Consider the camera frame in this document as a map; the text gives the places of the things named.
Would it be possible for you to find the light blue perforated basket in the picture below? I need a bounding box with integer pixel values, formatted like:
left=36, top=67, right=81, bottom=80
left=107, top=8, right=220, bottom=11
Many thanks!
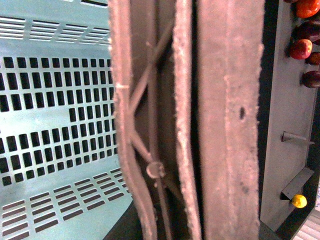
left=0, top=0, right=132, bottom=240

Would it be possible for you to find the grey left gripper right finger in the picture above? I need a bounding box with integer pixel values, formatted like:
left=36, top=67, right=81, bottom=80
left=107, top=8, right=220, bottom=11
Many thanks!
left=196, top=0, right=265, bottom=240

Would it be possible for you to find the red apple front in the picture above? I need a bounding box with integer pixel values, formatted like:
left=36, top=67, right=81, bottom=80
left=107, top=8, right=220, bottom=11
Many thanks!
left=289, top=39, right=313, bottom=60

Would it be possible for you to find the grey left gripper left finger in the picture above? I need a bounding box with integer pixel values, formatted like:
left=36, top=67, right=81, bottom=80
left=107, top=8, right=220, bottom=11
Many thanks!
left=109, top=0, right=202, bottom=240

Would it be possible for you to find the dark plum fruit front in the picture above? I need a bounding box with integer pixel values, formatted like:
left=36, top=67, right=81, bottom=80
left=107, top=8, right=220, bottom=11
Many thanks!
left=295, top=20, right=320, bottom=42

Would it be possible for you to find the yellow lemon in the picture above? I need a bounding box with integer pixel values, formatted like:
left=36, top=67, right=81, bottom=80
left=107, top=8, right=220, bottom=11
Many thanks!
left=291, top=194, right=308, bottom=209

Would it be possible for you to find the orange tomato fruit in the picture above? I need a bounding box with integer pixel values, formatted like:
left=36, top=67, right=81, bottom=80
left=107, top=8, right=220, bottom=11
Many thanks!
left=296, top=0, right=320, bottom=19

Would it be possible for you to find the small dark red fruit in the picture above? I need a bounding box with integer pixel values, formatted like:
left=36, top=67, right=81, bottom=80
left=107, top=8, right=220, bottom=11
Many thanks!
left=305, top=51, right=320, bottom=66

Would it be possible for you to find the black triangular divider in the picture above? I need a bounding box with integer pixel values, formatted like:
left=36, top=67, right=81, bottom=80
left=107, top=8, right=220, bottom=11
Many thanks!
left=280, top=167, right=314, bottom=200

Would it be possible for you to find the black flat divider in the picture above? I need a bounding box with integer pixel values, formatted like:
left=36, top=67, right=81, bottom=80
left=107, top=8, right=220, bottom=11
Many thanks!
left=280, top=131, right=315, bottom=146

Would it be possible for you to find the dark red apple right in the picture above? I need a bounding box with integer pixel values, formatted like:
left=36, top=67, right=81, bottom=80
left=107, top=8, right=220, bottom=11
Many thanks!
left=301, top=70, right=320, bottom=88

